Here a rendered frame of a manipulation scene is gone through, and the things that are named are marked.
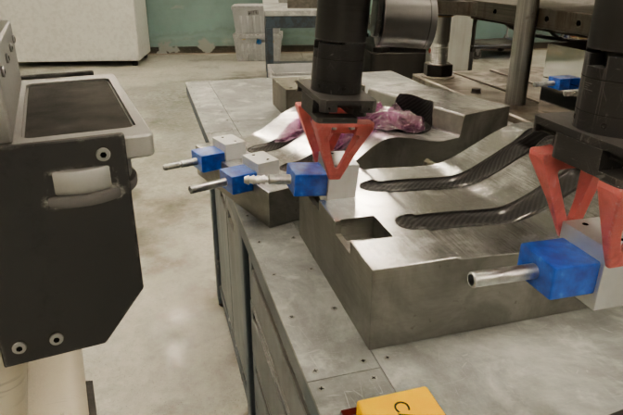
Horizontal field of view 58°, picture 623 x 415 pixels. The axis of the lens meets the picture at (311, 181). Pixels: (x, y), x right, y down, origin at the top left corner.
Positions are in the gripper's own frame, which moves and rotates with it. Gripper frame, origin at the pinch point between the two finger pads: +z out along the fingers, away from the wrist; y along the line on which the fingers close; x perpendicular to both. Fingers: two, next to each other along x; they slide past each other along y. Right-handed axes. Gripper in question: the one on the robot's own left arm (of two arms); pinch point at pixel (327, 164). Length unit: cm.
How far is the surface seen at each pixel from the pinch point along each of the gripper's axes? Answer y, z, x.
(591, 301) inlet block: -30.9, 0.1, -11.5
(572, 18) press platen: 57, -15, -78
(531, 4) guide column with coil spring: 69, -17, -75
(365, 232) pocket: -8.1, 5.2, -2.4
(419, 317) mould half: -19.1, 8.9, -4.2
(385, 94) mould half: 41.2, 0.8, -25.1
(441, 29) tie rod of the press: 109, -5, -73
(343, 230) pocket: -8.1, 4.7, 0.3
